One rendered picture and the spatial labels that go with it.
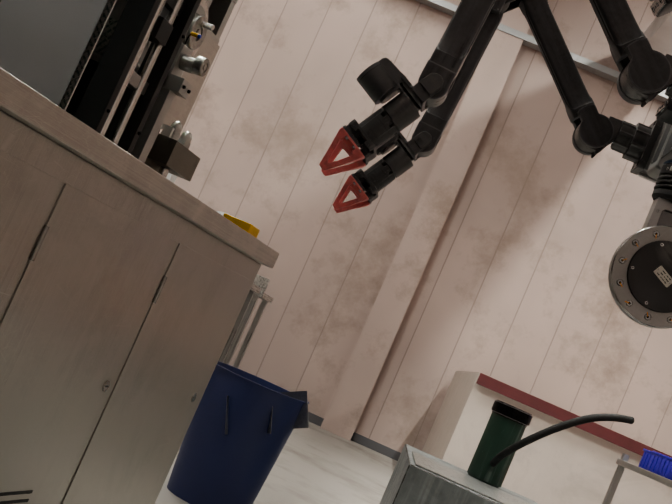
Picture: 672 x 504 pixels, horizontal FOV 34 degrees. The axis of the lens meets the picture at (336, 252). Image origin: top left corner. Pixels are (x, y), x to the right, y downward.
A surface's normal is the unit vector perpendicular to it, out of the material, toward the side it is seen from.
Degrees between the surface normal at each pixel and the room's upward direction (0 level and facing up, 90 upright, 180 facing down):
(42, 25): 90
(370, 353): 90
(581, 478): 90
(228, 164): 90
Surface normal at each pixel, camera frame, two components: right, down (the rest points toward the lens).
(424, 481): -0.05, -0.11
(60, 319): 0.89, 0.37
